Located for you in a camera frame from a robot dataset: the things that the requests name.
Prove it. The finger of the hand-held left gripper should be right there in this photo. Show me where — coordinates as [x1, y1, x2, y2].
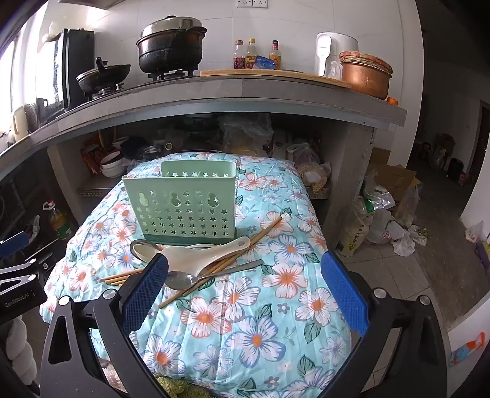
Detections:
[0, 231, 31, 260]
[0, 244, 59, 291]

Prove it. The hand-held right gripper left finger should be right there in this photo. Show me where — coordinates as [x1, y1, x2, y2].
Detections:
[40, 253, 169, 398]

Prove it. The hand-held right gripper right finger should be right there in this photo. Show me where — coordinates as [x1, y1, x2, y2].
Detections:
[321, 252, 448, 398]

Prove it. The metal spoon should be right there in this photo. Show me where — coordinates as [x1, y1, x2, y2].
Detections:
[164, 259, 266, 291]

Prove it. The white soup spoon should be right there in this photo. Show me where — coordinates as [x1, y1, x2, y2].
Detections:
[130, 239, 166, 265]

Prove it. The white rice paddle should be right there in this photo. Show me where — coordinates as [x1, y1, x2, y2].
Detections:
[153, 236, 251, 277]

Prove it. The green plastic utensil holder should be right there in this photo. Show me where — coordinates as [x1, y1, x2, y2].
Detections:
[122, 160, 239, 246]

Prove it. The cooking oil bottle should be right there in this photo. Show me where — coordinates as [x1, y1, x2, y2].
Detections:
[43, 200, 73, 241]

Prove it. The white rice sack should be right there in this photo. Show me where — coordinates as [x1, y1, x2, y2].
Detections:
[337, 212, 374, 258]

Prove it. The heap of plastic bags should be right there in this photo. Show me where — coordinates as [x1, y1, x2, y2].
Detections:
[360, 180, 428, 257]

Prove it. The green towel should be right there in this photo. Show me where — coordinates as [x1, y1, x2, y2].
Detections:
[155, 377, 209, 398]

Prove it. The floral blue blanket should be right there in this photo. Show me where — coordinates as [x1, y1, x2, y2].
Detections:
[40, 152, 353, 398]

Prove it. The stack of white bowls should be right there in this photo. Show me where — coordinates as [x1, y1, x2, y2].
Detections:
[100, 150, 133, 178]

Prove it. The cream kettle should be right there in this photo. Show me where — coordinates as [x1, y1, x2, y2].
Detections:
[13, 106, 30, 142]

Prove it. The cardboard box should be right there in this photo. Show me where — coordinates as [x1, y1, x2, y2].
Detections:
[367, 147, 422, 215]

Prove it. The bag of dried beans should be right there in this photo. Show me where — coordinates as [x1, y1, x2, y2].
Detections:
[287, 143, 332, 190]

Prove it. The colourful toy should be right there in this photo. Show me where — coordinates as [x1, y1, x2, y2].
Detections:
[450, 332, 487, 367]

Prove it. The black bag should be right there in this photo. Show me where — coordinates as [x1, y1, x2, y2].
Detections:
[448, 158, 465, 181]

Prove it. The clear plastic bag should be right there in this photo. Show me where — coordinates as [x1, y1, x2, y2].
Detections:
[220, 114, 274, 156]

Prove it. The black wok with lid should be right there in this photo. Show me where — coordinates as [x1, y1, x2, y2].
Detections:
[76, 57, 131, 92]

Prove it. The gas stove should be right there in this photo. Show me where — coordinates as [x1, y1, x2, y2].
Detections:
[78, 69, 202, 101]

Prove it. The concrete kitchen counter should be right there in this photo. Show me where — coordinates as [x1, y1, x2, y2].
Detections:
[0, 74, 407, 246]

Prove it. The copper pot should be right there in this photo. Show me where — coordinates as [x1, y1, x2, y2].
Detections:
[339, 61, 393, 100]

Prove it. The wooden cutting board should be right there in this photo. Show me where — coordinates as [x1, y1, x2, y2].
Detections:
[200, 69, 345, 83]

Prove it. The woven bamboo tray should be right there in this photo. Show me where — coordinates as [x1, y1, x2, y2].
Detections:
[339, 51, 394, 75]

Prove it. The large black pot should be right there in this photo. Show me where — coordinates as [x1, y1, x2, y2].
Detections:
[137, 27, 207, 74]

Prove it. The white kitchen appliance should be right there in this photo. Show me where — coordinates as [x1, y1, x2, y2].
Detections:
[315, 32, 359, 77]

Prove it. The dark sauce bottle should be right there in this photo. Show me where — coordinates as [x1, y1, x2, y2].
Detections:
[233, 39, 246, 70]

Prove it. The yellow cap sauce bottle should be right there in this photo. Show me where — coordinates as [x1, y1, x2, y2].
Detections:
[245, 37, 258, 70]

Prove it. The steel pot lid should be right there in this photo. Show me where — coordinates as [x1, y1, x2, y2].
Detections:
[141, 15, 203, 39]

